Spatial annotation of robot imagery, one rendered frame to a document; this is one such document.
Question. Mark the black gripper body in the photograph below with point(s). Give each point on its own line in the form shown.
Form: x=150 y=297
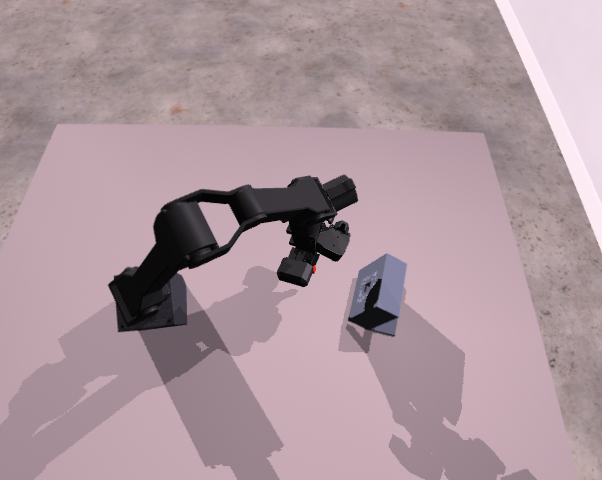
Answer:
x=297 y=269

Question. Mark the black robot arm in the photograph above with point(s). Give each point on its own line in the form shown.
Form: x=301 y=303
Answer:
x=184 y=238

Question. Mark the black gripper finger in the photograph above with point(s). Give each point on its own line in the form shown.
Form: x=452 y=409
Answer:
x=314 y=260

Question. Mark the grey sloped panel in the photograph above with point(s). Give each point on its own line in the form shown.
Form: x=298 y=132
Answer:
x=378 y=294

